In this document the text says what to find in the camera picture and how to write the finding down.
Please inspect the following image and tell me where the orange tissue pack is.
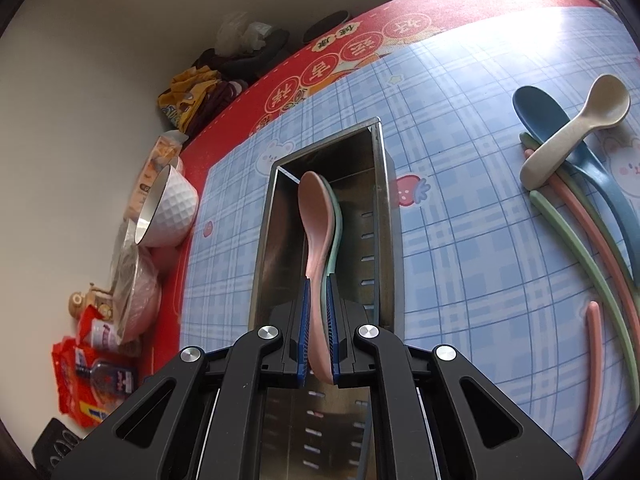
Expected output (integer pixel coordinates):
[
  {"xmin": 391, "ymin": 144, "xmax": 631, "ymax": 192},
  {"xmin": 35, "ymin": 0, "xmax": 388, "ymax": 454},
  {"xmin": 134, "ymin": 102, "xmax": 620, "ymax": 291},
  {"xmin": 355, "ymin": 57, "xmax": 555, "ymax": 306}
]
[{"xmin": 125, "ymin": 130, "xmax": 188, "ymax": 221}]

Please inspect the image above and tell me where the red snack packet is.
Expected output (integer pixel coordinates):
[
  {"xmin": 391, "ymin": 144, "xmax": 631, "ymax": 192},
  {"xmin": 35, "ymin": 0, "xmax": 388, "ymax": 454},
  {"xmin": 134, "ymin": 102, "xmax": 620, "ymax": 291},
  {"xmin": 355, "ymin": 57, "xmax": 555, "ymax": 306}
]
[{"xmin": 51, "ymin": 305, "xmax": 146, "ymax": 428}]

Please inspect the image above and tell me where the clear plastic bag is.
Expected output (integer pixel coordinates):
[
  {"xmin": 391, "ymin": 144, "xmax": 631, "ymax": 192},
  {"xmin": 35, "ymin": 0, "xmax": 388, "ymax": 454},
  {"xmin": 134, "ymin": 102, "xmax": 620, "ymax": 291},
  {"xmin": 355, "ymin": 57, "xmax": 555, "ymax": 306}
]
[{"xmin": 216, "ymin": 12, "xmax": 273, "ymax": 56}]

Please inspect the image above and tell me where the plastic wrapped white bowl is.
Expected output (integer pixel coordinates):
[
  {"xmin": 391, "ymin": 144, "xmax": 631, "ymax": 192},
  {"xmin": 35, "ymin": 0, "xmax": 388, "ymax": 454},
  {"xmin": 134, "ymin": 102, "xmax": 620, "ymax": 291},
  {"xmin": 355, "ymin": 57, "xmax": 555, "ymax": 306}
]
[{"xmin": 112, "ymin": 217, "xmax": 151, "ymax": 281}]

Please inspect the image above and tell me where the plastic wrapped pink bowl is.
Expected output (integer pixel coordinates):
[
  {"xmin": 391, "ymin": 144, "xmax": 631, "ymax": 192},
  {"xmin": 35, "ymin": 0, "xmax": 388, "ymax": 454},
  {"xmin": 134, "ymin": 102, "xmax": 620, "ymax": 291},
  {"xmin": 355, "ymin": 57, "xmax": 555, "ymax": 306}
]
[{"xmin": 111, "ymin": 247, "xmax": 163, "ymax": 343}]

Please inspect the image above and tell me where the green chopstick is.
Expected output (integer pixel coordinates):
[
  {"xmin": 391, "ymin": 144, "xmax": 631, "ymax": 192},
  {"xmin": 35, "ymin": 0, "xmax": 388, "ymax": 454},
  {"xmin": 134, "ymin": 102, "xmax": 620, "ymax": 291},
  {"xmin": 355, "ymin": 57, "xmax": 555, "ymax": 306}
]
[
  {"xmin": 519, "ymin": 132, "xmax": 640, "ymax": 291},
  {"xmin": 529, "ymin": 190, "xmax": 640, "ymax": 381}
]

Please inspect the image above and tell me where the stainless steel utensil tray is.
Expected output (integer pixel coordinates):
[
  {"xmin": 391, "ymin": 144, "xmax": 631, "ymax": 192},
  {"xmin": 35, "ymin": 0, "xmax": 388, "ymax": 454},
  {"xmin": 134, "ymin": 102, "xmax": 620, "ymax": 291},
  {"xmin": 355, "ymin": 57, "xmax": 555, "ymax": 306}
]
[{"xmin": 247, "ymin": 116, "xmax": 403, "ymax": 480}]

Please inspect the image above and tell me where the blue plaid table mat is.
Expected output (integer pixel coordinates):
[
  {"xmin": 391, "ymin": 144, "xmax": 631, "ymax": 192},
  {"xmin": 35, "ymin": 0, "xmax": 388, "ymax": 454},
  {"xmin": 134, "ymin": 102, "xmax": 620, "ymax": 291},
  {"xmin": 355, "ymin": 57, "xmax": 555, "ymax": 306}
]
[{"xmin": 177, "ymin": 7, "xmax": 640, "ymax": 480}]

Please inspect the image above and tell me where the white textured soup bowl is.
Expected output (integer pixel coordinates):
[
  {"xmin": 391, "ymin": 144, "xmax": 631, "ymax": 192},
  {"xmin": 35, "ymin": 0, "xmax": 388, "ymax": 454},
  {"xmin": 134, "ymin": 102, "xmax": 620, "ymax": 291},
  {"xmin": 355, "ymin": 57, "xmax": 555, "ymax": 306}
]
[{"xmin": 134, "ymin": 164, "xmax": 200, "ymax": 248}]

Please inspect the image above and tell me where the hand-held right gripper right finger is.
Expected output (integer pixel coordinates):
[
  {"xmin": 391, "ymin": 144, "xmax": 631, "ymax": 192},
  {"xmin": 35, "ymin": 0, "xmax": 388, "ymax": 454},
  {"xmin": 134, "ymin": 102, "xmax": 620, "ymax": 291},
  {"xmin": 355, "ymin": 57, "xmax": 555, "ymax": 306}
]
[{"xmin": 325, "ymin": 274, "xmax": 586, "ymax": 480}]

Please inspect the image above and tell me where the yellow and maroon clothes pile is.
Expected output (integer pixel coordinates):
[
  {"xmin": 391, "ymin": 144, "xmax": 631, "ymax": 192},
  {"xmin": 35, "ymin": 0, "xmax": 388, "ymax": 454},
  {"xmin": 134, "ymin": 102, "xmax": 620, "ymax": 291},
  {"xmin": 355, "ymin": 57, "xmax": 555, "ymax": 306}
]
[{"xmin": 157, "ymin": 47, "xmax": 251, "ymax": 133}]

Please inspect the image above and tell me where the dark embossed object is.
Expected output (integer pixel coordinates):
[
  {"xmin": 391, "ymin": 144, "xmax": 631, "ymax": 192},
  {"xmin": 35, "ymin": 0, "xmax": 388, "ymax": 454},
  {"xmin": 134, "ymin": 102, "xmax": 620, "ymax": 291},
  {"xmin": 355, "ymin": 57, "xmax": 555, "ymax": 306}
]
[{"xmin": 31, "ymin": 417, "xmax": 83, "ymax": 476}]

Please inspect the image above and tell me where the black trash bin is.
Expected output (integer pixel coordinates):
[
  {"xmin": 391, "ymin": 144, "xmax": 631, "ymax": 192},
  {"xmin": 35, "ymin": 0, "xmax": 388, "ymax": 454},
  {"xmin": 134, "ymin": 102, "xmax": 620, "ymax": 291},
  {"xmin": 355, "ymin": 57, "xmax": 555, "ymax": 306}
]
[{"xmin": 302, "ymin": 10, "xmax": 351, "ymax": 43}]

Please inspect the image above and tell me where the beige spoon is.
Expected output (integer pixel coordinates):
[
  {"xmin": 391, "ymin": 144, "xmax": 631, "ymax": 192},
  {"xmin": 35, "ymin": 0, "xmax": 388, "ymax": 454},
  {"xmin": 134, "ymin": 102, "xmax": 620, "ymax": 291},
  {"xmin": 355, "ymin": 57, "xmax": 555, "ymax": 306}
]
[{"xmin": 519, "ymin": 74, "xmax": 631, "ymax": 192}]

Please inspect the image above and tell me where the red printed tablecloth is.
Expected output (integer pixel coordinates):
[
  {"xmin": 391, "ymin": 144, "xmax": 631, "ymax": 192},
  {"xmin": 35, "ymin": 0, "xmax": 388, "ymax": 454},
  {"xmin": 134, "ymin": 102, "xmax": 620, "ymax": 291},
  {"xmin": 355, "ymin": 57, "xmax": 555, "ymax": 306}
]
[{"xmin": 135, "ymin": 0, "xmax": 601, "ymax": 396}]

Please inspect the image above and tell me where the small clear liquor bottle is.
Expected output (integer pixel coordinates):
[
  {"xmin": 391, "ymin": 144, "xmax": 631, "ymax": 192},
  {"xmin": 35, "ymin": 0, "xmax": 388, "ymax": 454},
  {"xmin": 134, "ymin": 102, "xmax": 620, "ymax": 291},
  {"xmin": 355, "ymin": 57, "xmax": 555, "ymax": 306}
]
[{"xmin": 75, "ymin": 357, "xmax": 138, "ymax": 396}]

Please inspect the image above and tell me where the green spoon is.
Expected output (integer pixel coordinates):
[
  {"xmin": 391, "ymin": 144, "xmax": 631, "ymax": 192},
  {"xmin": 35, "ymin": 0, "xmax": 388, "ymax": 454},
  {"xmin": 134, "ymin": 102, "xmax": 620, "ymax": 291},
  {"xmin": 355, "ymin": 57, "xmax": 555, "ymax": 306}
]
[{"xmin": 320, "ymin": 176, "xmax": 345, "ymax": 276}]

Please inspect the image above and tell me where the beige cartoon water bottle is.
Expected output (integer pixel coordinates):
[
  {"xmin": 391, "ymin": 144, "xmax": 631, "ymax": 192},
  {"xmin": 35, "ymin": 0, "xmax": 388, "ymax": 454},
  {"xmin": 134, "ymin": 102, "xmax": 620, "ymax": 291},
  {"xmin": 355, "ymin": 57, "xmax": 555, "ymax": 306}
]
[{"xmin": 69, "ymin": 282, "xmax": 113, "ymax": 321}]

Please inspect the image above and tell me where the white pouch packet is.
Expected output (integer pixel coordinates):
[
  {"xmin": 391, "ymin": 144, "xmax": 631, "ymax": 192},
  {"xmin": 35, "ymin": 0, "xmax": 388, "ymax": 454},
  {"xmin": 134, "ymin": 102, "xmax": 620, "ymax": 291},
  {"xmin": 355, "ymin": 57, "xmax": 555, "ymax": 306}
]
[{"xmin": 82, "ymin": 317, "xmax": 126, "ymax": 353}]

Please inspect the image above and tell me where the pink chopstick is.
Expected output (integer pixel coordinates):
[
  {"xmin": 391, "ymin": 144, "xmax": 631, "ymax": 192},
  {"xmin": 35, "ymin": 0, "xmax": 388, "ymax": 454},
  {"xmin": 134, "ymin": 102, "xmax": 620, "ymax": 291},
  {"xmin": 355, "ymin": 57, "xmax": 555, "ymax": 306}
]
[
  {"xmin": 575, "ymin": 301, "xmax": 603, "ymax": 468},
  {"xmin": 524, "ymin": 147, "xmax": 638, "ymax": 311}
]

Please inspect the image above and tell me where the dark blue spoon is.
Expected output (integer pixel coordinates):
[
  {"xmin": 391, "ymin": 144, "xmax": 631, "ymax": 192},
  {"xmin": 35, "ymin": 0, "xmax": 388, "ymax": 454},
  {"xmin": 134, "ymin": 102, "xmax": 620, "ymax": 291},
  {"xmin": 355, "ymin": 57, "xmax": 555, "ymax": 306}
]
[{"xmin": 512, "ymin": 85, "xmax": 640, "ymax": 286}]

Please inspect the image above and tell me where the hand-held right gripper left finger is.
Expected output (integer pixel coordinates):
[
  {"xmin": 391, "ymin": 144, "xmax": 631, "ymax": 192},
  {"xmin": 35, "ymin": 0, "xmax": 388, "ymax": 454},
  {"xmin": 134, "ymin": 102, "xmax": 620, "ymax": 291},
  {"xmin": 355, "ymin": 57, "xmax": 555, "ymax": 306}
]
[{"xmin": 50, "ymin": 275, "xmax": 313, "ymax": 480}]

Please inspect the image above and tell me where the pink spoon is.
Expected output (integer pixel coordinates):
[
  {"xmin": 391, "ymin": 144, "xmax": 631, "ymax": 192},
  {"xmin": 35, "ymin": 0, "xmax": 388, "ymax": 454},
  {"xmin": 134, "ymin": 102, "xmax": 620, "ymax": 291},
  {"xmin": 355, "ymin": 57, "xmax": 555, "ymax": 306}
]
[{"xmin": 297, "ymin": 171, "xmax": 337, "ymax": 385}]

